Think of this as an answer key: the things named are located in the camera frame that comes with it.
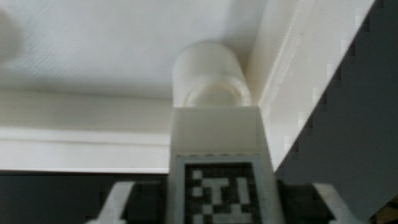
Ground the white table leg with tag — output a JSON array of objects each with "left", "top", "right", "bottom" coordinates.
[{"left": 165, "top": 42, "right": 284, "bottom": 224}]

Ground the white square tabletop part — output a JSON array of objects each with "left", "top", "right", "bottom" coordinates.
[{"left": 0, "top": 0, "right": 374, "bottom": 173}]

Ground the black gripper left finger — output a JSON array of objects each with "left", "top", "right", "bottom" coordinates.
[{"left": 85, "top": 181, "right": 134, "bottom": 224}]

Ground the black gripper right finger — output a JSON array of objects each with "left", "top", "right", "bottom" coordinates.
[{"left": 314, "top": 183, "right": 362, "bottom": 224}]

